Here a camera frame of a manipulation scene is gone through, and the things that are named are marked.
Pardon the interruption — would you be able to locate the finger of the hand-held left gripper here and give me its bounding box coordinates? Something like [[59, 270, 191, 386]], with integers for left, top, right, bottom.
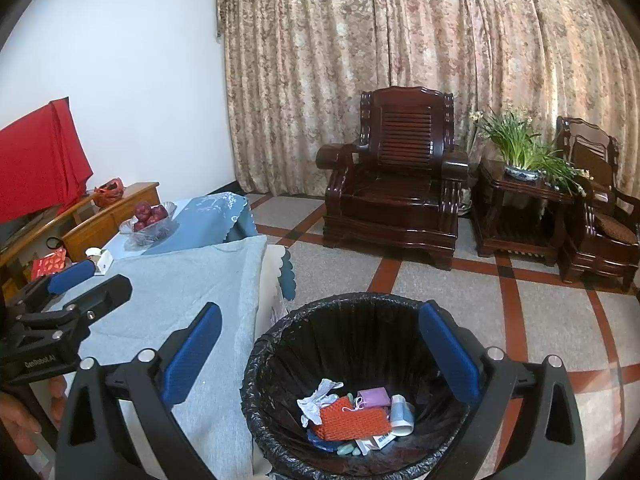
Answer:
[[7, 258, 97, 318], [50, 275, 133, 336]]

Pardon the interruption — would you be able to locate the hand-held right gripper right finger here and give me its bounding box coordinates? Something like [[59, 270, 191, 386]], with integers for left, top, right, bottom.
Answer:
[[417, 300, 587, 480]]

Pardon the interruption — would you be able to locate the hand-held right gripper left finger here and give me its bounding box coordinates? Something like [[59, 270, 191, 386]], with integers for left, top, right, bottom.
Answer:
[[56, 302, 223, 480]]

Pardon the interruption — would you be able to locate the crushed white paper cup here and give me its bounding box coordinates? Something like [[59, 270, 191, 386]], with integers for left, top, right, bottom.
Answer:
[[389, 394, 416, 436]]

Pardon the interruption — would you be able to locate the pink face mask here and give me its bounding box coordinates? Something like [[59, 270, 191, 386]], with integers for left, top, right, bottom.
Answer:
[[356, 386, 392, 409]]

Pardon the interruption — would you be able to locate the trash bin with black liner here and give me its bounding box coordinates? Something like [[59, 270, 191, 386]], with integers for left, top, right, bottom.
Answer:
[[240, 292, 506, 480]]

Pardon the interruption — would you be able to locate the orange foam net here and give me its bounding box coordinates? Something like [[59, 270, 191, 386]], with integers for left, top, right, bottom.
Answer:
[[317, 396, 393, 442]]

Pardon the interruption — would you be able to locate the white tissue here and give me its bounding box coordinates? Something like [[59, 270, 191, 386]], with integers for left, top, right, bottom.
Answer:
[[296, 379, 345, 428]]

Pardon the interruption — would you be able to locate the person's left hand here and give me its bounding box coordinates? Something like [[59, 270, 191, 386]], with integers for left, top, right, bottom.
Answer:
[[0, 375, 68, 456]]

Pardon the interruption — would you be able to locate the red patterned packet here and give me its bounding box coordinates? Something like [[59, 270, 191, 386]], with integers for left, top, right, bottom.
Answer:
[[31, 247, 68, 281]]

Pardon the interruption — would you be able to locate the white gold tissue box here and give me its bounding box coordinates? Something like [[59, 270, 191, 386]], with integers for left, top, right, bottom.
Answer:
[[85, 246, 115, 276]]

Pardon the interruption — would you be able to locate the black television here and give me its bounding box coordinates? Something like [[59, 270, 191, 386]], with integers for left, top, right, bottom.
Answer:
[[0, 210, 56, 256]]

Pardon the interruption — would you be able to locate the glass fruit bowl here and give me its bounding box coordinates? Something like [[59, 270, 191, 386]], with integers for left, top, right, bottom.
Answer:
[[118, 201, 178, 247]]

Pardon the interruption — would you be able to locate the grey table cloth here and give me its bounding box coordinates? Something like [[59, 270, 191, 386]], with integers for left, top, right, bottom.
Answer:
[[30, 234, 268, 480]]

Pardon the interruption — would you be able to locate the red plastic bag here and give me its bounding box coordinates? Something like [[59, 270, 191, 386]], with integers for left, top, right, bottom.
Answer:
[[93, 177, 126, 207]]

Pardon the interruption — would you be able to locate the wooden television cabinet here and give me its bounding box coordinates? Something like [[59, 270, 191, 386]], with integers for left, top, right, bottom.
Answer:
[[0, 181, 161, 301]]

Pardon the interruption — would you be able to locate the cream scalloped table cover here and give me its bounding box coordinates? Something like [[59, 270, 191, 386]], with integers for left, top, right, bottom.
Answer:
[[252, 245, 297, 341]]

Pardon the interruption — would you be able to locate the red cloth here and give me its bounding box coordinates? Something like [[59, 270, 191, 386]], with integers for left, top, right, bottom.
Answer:
[[0, 98, 94, 223]]

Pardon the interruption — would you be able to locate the blue embroidered tablecloth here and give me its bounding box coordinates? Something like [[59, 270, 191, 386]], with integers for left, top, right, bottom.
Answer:
[[102, 192, 258, 261]]

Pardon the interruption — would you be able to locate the dark wooden side table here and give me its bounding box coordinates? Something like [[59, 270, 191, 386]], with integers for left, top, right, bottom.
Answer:
[[470, 157, 576, 267]]

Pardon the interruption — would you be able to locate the dark wooden slatted armchair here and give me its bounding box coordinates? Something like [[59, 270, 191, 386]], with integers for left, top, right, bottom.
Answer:
[[316, 86, 470, 271]]

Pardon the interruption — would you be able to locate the brown seat cushion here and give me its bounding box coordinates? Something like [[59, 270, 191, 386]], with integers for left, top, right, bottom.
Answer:
[[592, 212, 638, 246]]

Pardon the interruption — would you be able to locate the potted green plant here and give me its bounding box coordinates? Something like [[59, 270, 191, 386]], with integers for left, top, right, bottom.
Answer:
[[469, 105, 593, 196]]

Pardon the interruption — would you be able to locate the dark wooden cushioned armchair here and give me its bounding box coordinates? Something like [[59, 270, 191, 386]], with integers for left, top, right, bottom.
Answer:
[[555, 116, 640, 293]]

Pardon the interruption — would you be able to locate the beige floral curtain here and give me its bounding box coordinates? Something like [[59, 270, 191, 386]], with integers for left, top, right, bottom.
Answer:
[[216, 0, 640, 201]]

